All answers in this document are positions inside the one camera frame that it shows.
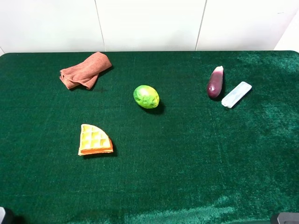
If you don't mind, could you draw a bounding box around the brown cloth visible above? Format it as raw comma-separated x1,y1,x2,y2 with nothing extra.
59,52,112,90

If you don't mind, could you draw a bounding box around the green yellow mango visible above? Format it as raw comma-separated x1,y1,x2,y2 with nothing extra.
133,85,160,109

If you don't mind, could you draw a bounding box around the green velvet table cover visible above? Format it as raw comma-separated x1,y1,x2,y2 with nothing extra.
0,51,299,224

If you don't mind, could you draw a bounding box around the yellow waffle wedge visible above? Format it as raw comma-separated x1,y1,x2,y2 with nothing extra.
78,124,114,156

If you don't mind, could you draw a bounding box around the purple eggplant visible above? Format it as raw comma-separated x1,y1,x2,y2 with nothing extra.
206,66,224,98

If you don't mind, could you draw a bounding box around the clear plastic case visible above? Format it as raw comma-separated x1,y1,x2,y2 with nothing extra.
221,81,252,109

